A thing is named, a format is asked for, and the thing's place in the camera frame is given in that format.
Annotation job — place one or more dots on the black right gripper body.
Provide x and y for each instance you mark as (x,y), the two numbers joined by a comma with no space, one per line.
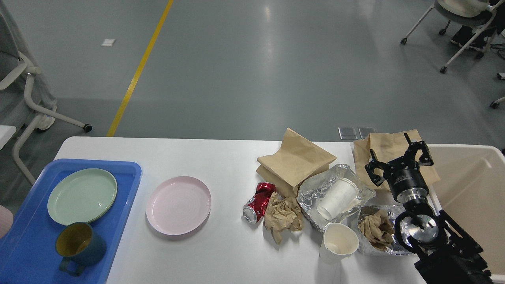
(405,181)

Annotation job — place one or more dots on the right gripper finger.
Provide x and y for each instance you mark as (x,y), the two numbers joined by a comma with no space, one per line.
(418,152)
(373,164)

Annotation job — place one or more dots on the pink plate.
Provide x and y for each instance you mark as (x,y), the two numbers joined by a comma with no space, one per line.
(178,206)

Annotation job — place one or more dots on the pink mug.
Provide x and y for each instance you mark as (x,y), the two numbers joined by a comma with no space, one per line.
(6,220)

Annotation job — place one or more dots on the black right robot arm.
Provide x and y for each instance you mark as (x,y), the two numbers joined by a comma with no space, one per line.
(447,253)

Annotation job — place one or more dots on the brown paper bag right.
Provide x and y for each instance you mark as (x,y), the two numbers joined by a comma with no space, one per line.
(387,146)

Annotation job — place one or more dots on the aluminium foil sheet lower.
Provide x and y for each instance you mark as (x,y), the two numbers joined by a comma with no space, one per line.
(365,247)

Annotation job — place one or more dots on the aluminium foil sheet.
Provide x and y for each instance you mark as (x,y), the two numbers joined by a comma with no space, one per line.
(314,189)
(365,247)

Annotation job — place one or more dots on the white paper cup lying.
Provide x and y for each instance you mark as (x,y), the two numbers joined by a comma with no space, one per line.
(341,197)

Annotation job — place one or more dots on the crumpled brown paper on foil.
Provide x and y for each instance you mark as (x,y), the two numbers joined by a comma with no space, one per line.
(378,230)

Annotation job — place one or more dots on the metal floor socket plates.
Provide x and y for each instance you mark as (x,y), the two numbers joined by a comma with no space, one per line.
(353,133)

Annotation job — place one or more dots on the beige plastic bin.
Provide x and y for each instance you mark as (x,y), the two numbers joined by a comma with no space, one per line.
(472,191)

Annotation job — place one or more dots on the white paper cup upright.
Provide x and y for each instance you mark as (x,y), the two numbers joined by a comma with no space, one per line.
(339,242)

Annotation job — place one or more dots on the white chair base far right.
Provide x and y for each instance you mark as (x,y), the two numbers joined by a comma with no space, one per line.
(497,102)

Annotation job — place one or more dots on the folded brown paper bag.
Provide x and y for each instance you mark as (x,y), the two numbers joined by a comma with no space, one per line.
(296,160)

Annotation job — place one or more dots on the crushed red soda can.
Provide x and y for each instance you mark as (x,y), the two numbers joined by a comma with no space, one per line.
(255,208)

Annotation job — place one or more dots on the white chair right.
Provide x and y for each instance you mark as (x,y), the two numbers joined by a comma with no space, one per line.
(475,14)

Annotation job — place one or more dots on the green plate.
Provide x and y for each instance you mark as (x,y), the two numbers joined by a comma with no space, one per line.
(83,196)

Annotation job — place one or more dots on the dark blue mug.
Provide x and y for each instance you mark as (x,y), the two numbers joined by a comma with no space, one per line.
(80,246)

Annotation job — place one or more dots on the blue plastic tray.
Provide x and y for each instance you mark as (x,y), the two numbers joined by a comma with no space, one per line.
(27,251)

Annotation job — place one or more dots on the grey office chair left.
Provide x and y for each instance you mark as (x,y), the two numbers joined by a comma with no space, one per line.
(19,68)

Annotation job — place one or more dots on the white side table corner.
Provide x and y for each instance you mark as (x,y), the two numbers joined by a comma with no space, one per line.
(6,133)

